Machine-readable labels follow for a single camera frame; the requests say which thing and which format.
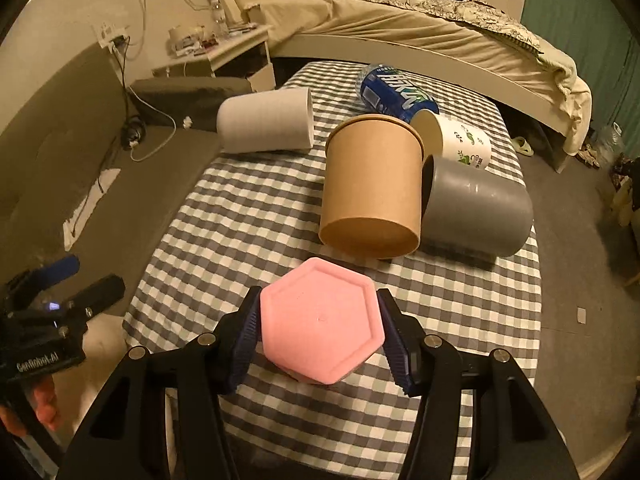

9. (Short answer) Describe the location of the white nightstand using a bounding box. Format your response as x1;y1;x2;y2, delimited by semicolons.
152;25;276;92

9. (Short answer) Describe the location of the green slipper near bed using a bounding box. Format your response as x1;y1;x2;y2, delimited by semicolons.
511;136;535;157

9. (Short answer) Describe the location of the clear bottle on nightstand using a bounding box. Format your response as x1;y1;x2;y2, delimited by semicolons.
209;0;229;39

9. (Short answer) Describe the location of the grey plastic cup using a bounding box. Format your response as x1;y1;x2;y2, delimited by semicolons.
422;155;534;257

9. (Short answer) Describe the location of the large water jug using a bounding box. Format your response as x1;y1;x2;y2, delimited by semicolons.
597;122;624;165

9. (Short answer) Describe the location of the wall power socket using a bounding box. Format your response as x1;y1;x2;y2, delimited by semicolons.
92;21;128;49

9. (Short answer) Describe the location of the pink hexagonal cup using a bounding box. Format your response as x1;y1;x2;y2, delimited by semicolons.
260;257;385;385

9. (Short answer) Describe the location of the white bed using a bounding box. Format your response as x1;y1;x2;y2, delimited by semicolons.
221;0;592;170

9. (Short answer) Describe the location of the white plastic cup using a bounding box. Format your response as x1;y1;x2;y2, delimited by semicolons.
217;87;314;154

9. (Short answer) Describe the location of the brown paper cup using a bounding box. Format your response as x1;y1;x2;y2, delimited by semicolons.
319;114;425;259

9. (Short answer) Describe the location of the black cable on sofa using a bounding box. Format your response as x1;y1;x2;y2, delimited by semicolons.
64;37;149;248

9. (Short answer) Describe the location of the checkered tablecloth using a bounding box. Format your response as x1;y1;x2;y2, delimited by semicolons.
124;61;541;479

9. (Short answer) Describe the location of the person's left hand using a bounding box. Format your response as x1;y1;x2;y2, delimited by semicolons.
0;375;61;437

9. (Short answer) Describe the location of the white printed paper cup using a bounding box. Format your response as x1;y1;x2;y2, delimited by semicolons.
410;110;492;169

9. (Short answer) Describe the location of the white charging cable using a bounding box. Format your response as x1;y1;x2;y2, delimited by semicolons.
127;84;179;163

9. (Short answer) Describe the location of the green curtain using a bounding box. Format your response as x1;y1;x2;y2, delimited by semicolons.
522;0;639;157

